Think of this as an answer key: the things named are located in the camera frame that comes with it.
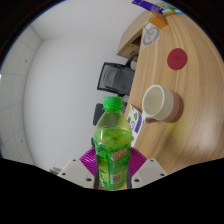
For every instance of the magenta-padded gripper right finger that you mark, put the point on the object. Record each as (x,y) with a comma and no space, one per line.
(148,171)

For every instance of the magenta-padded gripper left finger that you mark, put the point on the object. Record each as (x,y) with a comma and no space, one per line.
(76,171)

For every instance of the green drink bottle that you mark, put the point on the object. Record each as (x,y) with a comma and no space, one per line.
(112,143)

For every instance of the white and brown mug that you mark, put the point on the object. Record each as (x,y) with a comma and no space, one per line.
(166,105)

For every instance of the grey-backed office chair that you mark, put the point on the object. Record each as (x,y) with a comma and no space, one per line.
(116,78)

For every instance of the flat round red coaster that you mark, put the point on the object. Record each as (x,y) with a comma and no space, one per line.
(177,59)

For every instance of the white sheet with circle print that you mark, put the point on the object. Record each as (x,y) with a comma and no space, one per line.
(150,36)

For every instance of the wooden side desk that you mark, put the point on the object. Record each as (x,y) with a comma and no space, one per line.
(131,36)

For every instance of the orange-brown box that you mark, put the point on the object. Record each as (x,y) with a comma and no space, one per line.
(158,22)

